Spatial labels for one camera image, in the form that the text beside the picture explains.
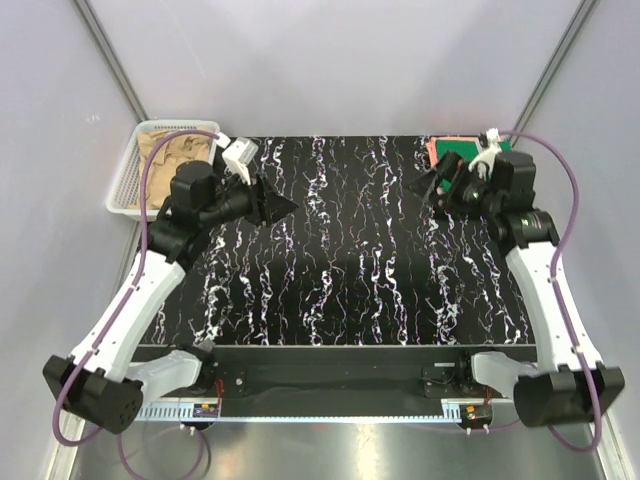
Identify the left aluminium frame post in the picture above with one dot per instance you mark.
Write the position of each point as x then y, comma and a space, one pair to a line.
99, 37

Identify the right aluminium frame post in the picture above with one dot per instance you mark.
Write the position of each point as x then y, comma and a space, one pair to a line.
556, 61

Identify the white plastic basket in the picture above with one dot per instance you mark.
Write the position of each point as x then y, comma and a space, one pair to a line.
122, 198

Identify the white slotted cable duct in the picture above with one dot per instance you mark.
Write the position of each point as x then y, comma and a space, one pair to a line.
316, 410

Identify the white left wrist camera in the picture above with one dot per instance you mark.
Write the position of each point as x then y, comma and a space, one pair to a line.
237, 155

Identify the beige crumpled t shirt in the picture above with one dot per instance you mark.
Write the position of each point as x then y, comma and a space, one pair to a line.
168, 158

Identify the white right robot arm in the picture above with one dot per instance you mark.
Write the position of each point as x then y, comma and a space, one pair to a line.
569, 383

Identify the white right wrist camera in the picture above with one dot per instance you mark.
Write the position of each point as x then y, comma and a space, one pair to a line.
483, 163

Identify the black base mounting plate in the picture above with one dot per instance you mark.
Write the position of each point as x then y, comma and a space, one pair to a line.
330, 372

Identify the green t shirt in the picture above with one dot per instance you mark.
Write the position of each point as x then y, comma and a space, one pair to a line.
464, 165

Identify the aluminium frame post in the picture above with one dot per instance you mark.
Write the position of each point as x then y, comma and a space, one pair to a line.
99, 37
556, 61

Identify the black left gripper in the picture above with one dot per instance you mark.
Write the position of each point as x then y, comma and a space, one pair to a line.
256, 201

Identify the folded pink t shirt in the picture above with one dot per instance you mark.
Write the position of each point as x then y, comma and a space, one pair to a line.
465, 146

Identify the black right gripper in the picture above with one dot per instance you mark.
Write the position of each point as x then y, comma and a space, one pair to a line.
451, 181

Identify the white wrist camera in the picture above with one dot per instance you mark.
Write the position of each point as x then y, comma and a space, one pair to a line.
237, 155
483, 163

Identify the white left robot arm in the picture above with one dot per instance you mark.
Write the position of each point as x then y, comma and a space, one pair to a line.
98, 381

